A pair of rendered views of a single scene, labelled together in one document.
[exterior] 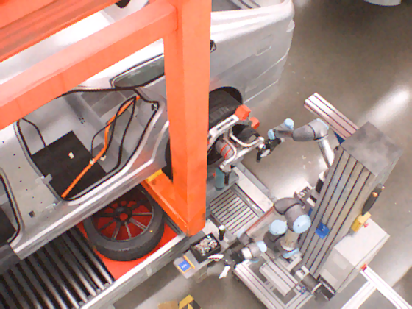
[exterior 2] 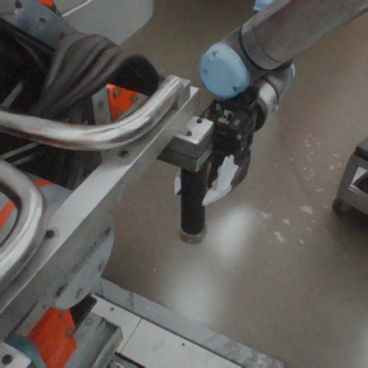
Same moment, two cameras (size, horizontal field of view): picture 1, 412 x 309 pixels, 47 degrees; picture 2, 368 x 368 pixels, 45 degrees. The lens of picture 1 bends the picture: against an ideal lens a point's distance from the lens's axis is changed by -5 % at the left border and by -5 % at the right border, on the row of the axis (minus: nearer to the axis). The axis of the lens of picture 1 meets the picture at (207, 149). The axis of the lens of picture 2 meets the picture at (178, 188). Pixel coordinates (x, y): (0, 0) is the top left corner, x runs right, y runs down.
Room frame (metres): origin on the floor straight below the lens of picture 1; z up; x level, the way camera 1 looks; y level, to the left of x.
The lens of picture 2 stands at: (1.78, -0.23, 1.28)
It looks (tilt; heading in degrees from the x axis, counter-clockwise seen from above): 45 degrees down; 339
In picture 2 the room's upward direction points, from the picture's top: straight up
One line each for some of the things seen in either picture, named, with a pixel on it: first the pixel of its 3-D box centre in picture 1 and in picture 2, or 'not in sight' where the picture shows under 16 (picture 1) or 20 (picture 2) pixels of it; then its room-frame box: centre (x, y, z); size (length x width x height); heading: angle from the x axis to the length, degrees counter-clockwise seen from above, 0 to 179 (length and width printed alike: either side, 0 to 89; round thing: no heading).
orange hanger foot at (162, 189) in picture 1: (163, 185); not in sight; (1.95, 0.34, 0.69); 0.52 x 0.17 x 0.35; 41
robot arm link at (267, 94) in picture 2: not in sight; (252, 104); (2.32, -0.57, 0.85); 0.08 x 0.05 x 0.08; 41
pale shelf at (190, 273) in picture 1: (201, 254); not in sight; (1.49, 0.02, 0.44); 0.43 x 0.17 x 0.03; 131
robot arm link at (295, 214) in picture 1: (292, 233); not in sight; (1.33, -0.55, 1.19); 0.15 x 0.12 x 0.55; 28
